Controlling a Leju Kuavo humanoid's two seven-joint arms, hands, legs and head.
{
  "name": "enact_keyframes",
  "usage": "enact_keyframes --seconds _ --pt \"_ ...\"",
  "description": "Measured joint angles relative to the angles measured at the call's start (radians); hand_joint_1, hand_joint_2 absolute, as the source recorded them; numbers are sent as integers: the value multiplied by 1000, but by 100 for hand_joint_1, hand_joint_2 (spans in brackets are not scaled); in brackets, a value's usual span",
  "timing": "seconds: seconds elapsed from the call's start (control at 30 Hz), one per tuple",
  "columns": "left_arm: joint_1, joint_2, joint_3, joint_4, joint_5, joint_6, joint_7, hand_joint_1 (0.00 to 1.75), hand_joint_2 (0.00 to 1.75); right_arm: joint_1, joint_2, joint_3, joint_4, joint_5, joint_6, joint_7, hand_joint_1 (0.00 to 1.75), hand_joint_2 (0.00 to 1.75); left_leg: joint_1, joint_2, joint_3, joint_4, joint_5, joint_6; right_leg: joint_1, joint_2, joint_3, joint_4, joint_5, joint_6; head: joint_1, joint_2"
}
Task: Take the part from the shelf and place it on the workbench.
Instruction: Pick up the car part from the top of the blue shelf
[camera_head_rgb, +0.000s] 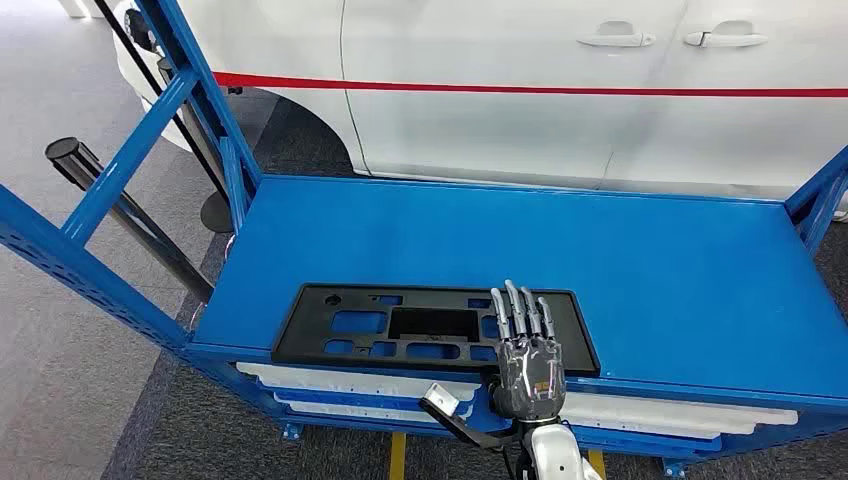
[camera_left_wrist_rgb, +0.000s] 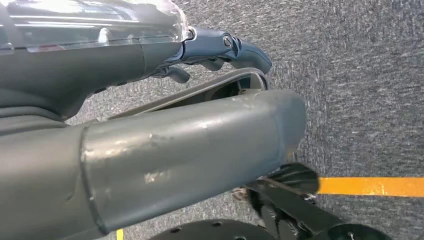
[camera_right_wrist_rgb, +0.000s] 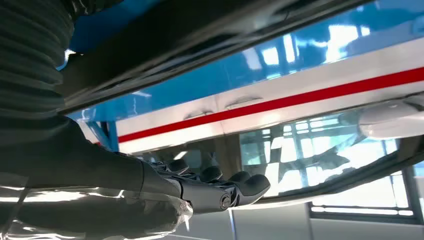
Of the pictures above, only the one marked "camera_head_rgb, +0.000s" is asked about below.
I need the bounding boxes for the white car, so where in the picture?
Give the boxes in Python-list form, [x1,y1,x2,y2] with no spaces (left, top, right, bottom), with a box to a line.
[112,0,848,223]

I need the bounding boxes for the blue metal shelf rack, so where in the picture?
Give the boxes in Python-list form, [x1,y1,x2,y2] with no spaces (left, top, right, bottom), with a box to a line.
[0,0,848,480]

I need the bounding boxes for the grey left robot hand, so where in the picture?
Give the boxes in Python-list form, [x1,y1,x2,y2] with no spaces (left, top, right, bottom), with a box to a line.
[486,279,568,423]

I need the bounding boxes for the thin black pole stand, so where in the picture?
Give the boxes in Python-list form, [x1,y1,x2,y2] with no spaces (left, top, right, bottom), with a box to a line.
[92,0,234,234]

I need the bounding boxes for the red barrier belt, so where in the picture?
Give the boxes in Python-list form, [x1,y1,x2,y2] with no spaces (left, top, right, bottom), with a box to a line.
[211,70,848,99]

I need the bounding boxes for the black plastic panel part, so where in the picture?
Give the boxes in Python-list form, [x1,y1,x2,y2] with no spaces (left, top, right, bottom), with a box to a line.
[271,283,602,378]

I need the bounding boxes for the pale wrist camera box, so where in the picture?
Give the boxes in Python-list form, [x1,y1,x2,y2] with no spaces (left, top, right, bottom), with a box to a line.
[419,382,468,420]

